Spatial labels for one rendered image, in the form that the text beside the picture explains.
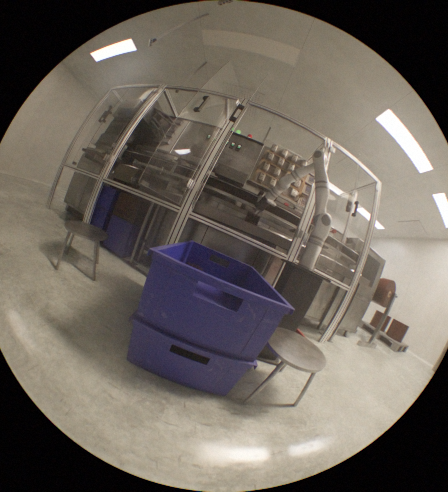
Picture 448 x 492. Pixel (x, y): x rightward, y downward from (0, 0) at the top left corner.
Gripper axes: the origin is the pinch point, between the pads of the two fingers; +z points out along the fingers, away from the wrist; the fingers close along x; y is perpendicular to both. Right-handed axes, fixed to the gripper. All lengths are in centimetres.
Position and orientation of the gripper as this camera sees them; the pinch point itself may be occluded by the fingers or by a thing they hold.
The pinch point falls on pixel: (253, 215)
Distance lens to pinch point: 129.3
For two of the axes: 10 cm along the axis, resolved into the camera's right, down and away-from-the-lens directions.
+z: -5.4, 5.1, 6.7
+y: -0.2, -8.0, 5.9
